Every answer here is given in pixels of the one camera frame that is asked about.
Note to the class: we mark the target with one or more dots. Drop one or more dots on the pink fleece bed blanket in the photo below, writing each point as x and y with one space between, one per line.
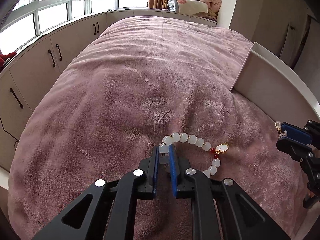
142 79

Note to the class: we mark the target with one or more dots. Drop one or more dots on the pink crumpled blanket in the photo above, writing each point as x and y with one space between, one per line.
213 9

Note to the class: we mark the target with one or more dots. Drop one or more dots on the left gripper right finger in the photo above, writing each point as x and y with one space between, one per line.
220 209

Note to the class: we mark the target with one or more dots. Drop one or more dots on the gold clasp charm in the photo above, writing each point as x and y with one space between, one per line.
281 133

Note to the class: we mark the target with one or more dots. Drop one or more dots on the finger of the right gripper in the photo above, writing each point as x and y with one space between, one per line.
308 135
302 154

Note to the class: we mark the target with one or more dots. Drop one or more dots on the white plastic storage bin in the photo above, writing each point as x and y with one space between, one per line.
275 88

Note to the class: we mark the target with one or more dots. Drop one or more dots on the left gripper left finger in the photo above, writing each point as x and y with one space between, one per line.
106 210

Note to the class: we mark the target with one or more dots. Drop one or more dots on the white bay window frame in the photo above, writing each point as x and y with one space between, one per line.
31 18

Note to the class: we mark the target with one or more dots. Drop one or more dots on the red knitted garment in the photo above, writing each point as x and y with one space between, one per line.
3 58

